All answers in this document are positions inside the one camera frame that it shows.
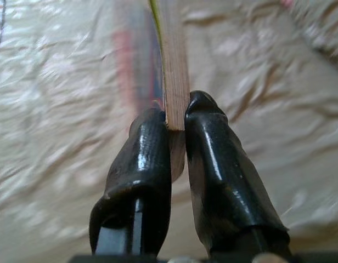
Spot anime cover manga book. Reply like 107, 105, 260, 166
111, 0, 191, 183

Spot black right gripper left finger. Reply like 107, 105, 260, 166
88, 107, 172, 257

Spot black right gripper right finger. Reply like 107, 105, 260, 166
184, 90, 292, 257

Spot grey floral bed sheet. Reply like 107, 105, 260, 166
0, 0, 338, 263

